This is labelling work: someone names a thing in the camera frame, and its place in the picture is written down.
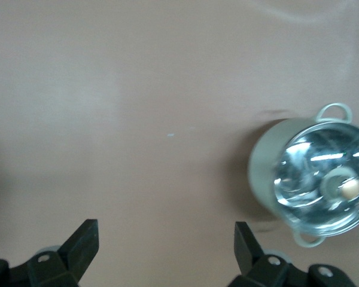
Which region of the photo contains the brown tablecloth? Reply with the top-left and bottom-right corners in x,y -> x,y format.
0,0 -> 359,287

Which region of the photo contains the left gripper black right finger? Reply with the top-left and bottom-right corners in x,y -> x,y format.
229,221 -> 356,287

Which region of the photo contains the glass lid with wooden knob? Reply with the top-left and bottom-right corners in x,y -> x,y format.
273,124 -> 359,237

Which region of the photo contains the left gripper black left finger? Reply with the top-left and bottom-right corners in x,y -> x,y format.
0,219 -> 100,287

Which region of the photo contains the silver pot with loop handles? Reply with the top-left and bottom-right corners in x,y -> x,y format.
247,103 -> 359,248

